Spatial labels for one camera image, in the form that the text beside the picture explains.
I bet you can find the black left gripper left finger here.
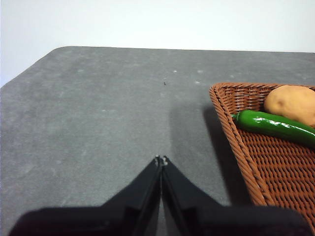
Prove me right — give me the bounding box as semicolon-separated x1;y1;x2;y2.
7;154;162;236

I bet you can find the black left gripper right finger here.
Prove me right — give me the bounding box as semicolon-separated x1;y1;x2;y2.
161;155;314;236

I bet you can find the brown wicker basket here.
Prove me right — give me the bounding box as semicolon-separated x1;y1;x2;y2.
209;82;315;229

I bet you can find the green chili pepper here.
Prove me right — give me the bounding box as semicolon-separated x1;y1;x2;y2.
231;110;315;149

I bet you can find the yellow-brown potato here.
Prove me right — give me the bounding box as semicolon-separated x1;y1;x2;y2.
263;85;315;128

